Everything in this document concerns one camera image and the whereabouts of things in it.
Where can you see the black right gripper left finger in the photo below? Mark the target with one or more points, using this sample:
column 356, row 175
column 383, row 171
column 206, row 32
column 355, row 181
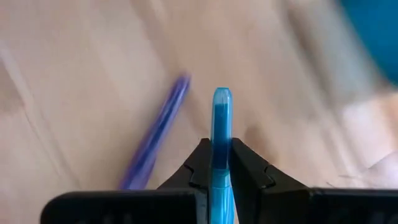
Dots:
column 196, row 174

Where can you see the indigo gel highlighter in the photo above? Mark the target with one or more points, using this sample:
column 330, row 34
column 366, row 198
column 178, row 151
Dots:
column 155, row 137

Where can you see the teal gel highlighter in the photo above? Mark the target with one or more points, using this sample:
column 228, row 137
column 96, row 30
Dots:
column 221, row 155

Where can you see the blue plastic bin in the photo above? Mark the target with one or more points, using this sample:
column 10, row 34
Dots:
column 376, row 34

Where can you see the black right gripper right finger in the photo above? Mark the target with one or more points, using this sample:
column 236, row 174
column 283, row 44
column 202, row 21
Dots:
column 258, row 177

